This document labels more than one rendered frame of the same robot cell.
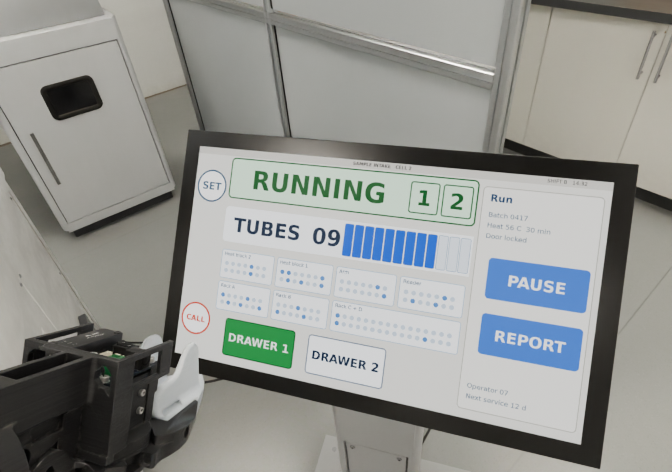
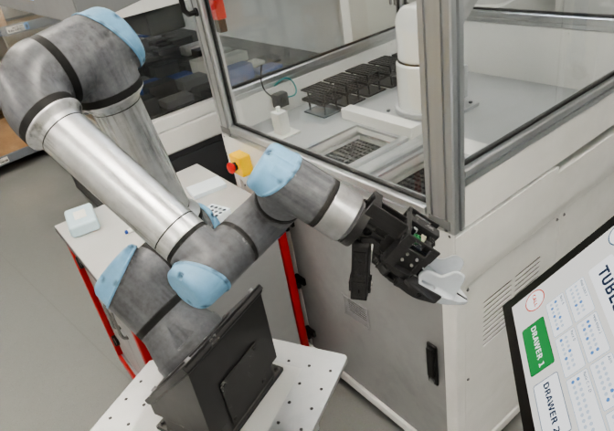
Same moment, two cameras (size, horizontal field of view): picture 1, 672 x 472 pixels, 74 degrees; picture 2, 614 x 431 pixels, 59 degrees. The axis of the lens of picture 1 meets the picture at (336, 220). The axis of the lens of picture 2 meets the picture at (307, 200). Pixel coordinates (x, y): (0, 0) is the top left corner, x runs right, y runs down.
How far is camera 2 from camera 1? 48 cm
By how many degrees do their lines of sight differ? 70
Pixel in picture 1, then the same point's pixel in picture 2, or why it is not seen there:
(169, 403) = (428, 282)
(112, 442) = (388, 257)
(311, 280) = (592, 343)
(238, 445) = not seen: outside the picture
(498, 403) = not seen: outside the picture
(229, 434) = not seen: outside the picture
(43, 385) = (386, 216)
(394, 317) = (597, 418)
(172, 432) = (411, 285)
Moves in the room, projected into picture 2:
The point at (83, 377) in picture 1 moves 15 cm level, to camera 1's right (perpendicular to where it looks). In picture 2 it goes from (400, 229) to (439, 299)
